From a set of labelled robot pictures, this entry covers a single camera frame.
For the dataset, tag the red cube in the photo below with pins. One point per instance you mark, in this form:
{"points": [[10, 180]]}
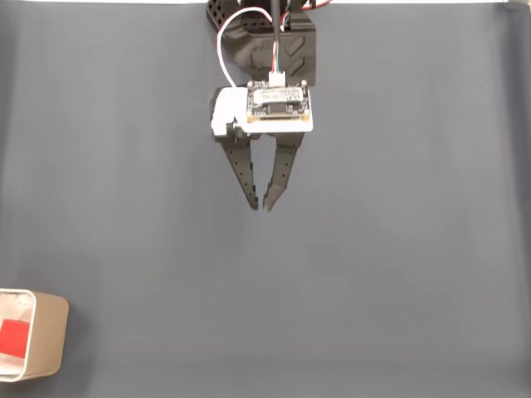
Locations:
{"points": [[14, 338]]}

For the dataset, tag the beige box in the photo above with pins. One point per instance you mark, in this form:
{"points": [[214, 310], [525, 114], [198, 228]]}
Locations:
{"points": [[47, 336]]}

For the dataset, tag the white camera circuit board mount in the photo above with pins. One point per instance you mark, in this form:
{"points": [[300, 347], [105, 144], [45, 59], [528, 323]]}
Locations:
{"points": [[278, 101]]}

